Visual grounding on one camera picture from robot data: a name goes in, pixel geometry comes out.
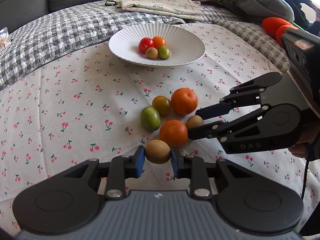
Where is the brown kiwi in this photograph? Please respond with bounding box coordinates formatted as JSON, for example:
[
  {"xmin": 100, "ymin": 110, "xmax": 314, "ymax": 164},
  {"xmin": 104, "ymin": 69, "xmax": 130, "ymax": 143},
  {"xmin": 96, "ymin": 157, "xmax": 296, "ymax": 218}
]
[
  {"xmin": 145, "ymin": 47, "xmax": 158, "ymax": 60},
  {"xmin": 185, "ymin": 115, "xmax": 204, "ymax": 129},
  {"xmin": 145, "ymin": 140, "xmax": 171, "ymax": 164}
]

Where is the smaller orange tangerine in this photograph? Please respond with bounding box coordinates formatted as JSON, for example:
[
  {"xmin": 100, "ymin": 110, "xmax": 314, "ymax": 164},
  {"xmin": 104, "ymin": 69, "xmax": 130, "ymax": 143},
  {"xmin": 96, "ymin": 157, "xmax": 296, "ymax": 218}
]
[{"xmin": 159, "ymin": 120, "xmax": 188, "ymax": 147}]

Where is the large orange tangerine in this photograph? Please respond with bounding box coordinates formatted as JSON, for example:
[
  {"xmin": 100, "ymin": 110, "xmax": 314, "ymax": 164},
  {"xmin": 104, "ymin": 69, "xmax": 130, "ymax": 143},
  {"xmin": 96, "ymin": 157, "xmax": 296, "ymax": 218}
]
[{"xmin": 171, "ymin": 88, "xmax": 199, "ymax": 115}]

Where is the large green fruit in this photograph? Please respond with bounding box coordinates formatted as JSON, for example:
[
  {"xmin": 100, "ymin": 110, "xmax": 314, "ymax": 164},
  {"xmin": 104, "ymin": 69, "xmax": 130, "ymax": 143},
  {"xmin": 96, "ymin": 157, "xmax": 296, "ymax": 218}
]
[{"xmin": 140, "ymin": 107, "xmax": 161, "ymax": 132}]

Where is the orange-green tomato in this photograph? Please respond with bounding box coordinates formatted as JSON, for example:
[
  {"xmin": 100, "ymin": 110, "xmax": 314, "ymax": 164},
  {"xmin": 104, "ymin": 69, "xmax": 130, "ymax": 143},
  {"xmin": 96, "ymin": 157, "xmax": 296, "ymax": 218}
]
[{"xmin": 152, "ymin": 95, "xmax": 172, "ymax": 116}]

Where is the small green tomato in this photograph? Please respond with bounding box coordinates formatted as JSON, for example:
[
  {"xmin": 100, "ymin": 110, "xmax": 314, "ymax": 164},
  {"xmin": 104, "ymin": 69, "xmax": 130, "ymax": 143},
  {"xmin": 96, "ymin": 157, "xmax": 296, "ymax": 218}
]
[{"xmin": 158, "ymin": 46, "xmax": 171, "ymax": 60}]

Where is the red tomato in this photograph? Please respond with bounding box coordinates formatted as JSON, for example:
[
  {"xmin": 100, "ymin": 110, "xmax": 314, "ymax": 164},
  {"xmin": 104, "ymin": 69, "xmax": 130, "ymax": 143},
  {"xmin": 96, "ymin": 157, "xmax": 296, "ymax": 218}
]
[{"xmin": 138, "ymin": 37, "xmax": 153, "ymax": 54}]

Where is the person's right hand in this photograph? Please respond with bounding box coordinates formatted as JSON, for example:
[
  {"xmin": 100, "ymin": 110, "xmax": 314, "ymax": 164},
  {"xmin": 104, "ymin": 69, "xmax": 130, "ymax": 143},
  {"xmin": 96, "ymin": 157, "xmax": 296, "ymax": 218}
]
[{"xmin": 288, "ymin": 126, "xmax": 319, "ymax": 158}]

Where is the cherry print tablecloth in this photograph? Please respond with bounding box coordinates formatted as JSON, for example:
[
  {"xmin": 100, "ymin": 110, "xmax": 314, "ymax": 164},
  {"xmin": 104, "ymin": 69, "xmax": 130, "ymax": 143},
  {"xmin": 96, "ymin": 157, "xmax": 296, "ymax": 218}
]
[{"xmin": 1, "ymin": 24, "xmax": 305, "ymax": 239}]

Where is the white ribbed plate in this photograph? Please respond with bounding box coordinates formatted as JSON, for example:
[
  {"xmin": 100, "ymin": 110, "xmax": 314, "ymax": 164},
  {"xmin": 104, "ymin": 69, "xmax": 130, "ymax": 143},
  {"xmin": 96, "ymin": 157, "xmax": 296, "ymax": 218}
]
[{"xmin": 108, "ymin": 23, "xmax": 206, "ymax": 67}]

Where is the brown kiwi in plate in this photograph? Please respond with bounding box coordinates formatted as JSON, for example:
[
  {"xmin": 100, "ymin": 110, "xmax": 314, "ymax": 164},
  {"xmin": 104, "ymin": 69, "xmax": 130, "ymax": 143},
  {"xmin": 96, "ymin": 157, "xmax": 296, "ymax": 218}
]
[{"xmin": 145, "ymin": 47, "xmax": 158, "ymax": 60}]

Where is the small orange tomato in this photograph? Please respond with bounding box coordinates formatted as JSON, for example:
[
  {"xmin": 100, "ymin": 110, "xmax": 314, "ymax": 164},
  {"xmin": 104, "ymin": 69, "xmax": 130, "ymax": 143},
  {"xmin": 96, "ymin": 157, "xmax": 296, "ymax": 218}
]
[{"xmin": 152, "ymin": 36, "xmax": 167, "ymax": 49}]

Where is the grey jacket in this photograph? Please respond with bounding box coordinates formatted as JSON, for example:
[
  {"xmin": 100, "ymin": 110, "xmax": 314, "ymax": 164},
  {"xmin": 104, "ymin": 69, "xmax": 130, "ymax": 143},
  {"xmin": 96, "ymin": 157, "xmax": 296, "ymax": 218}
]
[{"xmin": 220, "ymin": 0, "xmax": 296, "ymax": 23}]

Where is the floral beige cloth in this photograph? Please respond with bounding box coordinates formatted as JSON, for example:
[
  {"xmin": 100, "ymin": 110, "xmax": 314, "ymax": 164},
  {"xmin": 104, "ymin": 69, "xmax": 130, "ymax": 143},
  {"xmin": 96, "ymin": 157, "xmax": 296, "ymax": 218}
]
[{"xmin": 119, "ymin": 0, "xmax": 204, "ymax": 21}]

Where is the grey checked blanket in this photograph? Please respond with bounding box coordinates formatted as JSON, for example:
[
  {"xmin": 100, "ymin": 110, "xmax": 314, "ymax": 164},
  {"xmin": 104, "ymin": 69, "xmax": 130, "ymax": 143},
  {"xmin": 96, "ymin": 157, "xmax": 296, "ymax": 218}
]
[{"xmin": 1, "ymin": 1, "xmax": 289, "ymax": 89}]

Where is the clear toothpick container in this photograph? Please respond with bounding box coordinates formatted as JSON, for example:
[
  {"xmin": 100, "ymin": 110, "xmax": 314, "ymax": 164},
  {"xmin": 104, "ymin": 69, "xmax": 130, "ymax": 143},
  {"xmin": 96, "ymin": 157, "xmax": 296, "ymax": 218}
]
[{"xmin": 0, "ymin": 27, "xmax": 11, "ymax": 50}]

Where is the black cable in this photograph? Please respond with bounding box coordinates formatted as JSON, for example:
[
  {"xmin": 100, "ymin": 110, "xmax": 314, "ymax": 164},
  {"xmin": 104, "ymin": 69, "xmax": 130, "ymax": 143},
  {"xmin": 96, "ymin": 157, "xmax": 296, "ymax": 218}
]
[{"xmin": 299, "ymin": 142, "xmax": 316, "ymax": 202}]

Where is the orange foam handle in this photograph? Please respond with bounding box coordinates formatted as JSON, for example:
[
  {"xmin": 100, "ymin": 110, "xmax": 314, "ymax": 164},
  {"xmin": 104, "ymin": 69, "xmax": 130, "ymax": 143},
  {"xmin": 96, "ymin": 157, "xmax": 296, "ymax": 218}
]
[{"xmin": 261, "ymin": 17, "xmax": 298, "ymax": 46}]

